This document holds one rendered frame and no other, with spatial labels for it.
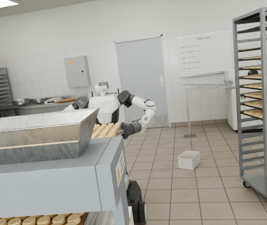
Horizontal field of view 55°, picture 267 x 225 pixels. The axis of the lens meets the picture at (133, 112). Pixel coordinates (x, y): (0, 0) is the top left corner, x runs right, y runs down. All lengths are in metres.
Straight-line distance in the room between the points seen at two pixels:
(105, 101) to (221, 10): 4.12
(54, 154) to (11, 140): 0.15
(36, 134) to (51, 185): 0.17
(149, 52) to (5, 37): 3.54
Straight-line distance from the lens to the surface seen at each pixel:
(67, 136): 0.88
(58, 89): 6.53
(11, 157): 1.02
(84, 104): 2.46
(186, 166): 3.68
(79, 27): 6.30
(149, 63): 5.89
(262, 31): 2.46
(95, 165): 0.84
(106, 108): 2.36
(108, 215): 1.23
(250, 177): 3.13
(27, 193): 0.96
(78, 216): 1.11
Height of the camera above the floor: 1.47
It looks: 10 degrees down
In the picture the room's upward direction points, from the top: 7 degrees counter-clockwise
